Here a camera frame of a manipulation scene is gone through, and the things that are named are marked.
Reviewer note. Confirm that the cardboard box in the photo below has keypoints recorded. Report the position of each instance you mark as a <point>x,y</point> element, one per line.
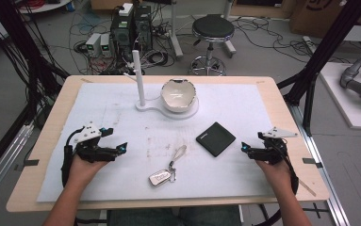
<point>319,15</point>

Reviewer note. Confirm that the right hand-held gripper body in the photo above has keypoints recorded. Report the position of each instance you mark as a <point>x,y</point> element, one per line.
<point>274,150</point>

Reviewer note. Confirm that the black computer tower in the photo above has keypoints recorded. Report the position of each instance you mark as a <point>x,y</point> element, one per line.
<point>131,31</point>

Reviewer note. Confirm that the black round stool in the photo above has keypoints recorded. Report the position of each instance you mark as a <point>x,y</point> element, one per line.
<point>213,28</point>

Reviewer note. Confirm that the white stand with pole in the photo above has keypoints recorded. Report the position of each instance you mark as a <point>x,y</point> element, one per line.
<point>139,78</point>

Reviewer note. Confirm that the black metal frame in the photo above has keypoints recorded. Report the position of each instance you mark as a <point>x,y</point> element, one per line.
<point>18,40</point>
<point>322,53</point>

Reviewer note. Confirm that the person's right hand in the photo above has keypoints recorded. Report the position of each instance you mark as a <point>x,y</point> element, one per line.
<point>278,177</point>

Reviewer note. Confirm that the white table mat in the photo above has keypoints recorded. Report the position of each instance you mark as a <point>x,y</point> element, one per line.
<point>121,175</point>

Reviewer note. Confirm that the grey power supply unit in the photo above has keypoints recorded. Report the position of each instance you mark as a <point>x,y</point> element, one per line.
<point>105,44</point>
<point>92,44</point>

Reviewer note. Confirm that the black tape piece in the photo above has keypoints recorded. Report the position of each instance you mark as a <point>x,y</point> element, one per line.
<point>31,163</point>
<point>311,162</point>

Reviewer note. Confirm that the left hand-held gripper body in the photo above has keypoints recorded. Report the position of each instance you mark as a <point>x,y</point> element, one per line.
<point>88,150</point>

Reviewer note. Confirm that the white ceramic bowl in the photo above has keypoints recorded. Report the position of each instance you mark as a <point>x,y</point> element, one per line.
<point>178,95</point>

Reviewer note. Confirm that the black wallet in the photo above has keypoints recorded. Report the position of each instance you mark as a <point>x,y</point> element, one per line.
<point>216,138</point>

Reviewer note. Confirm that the person's legs in jeans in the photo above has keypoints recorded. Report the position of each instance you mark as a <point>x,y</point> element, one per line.
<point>175,216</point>

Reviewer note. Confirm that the white floor board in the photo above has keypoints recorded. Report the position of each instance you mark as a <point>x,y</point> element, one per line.
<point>351,106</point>

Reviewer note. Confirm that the person's left hand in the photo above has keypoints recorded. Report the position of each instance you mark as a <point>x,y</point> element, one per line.
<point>82,172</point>

